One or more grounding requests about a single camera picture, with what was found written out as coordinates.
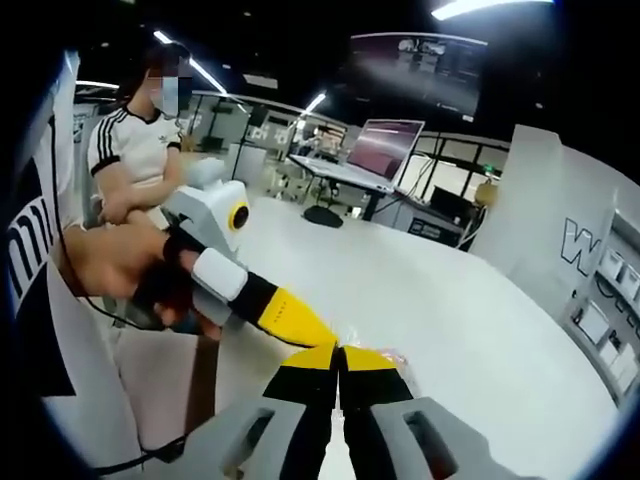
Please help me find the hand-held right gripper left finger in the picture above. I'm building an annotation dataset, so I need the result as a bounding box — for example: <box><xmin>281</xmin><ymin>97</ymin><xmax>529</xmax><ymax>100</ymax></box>
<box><xmin>184</xmin><ymin>342</ymin><xmax>339</xmax><ymax>480</ymax></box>

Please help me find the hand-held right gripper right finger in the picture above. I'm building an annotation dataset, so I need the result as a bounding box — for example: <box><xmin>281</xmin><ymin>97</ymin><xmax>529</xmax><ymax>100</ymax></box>
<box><xmin>337</xmin><ymin>344</ymin><xmax>512</xmax><ymax>480</ymax></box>

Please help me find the clear resealable bag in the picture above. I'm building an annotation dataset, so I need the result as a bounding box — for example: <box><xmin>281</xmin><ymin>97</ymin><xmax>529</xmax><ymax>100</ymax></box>
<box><xmin>329</xmin><ymin>325</ymin><xmax>422</xmax><ymax>392</ymax></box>

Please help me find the open silver laptop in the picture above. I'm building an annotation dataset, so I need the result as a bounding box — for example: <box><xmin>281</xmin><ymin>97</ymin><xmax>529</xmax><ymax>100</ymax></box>
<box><xmin>288</xmin><ymin>118</ymin><xmax>427</xmax><ymax>195</ymax></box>

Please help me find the yellow bag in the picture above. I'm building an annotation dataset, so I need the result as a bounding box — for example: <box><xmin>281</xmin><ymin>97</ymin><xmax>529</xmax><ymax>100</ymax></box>
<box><xmin>476</xmin><ymin>177</ymin><xmax>502</xmax><ymax>207</ymax></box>

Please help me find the person's left hand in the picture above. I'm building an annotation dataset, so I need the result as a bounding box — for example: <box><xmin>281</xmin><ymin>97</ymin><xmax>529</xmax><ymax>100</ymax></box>
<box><xmin>132</xmin><ymin>233</ymin><xmax>225</xmax><ymax>342</ymax></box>

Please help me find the black round object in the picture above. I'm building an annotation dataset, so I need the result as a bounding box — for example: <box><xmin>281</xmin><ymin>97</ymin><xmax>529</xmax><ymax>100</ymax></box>
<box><xmin>303</xmin><ymin>205</ymin><xmax>345</xmax><ymax>230</ymax></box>

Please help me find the ceiling light strip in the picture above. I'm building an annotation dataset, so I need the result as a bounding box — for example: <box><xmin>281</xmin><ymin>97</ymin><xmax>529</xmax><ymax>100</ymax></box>
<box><xmin>152</xmin><ymin>29</ymin><xmax>227</xmax><ymax>95</ymax></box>

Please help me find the black framed desk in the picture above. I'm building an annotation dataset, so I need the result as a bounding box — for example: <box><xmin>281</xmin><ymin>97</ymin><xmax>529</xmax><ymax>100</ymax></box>
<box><xmin>289</xmin><ymin>155</ymin><xmax>419</xmax><ymax>224</ymax></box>

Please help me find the person's white printed shirt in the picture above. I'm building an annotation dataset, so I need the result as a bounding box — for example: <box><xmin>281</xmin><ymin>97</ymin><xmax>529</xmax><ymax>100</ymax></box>
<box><xmin>6</xmin><ymin>48</ymin><xmax>217</xmax><ymax>467</ymax></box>

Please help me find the black monitor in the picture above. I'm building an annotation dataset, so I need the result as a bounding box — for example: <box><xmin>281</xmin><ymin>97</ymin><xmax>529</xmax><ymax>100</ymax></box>
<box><xmin>430</xmin><ymin>184</ymin><xmax>472</xmax><ymax>222</ymax></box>

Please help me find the grey metal shelf unit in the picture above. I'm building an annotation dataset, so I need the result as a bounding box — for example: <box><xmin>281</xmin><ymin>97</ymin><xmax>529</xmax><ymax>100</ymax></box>
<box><xmin>563</xmin><ymin>205</ymin><xmax>640</xmax><ymax>404</ymax></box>

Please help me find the hanging dark monitor screen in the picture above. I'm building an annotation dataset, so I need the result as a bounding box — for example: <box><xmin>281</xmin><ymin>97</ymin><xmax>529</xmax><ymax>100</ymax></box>
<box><xmin>348</xmin><ymin>31</ymin><xmax>490</xmax><ymax>122</ymax></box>

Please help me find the white partition panel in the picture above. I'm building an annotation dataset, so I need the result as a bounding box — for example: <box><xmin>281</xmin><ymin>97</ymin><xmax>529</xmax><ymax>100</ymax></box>
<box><xmin>468</xmin><ymin>123</ymin><xmax>617</xmax><ymax>324</ymax></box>

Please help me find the row of white storage bins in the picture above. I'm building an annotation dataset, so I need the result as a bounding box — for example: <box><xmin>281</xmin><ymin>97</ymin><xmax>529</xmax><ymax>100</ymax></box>
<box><xmin>574</xmin><ymin>247</ymin><xmax>640</xmax><ymax>386</ymax></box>

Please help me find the black cable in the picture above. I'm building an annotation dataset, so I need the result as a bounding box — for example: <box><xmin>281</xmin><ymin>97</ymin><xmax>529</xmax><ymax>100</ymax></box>
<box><xmin>53</xmin><ymin>119</ymin><xmax>187</xmax><ymax>475</ymax></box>

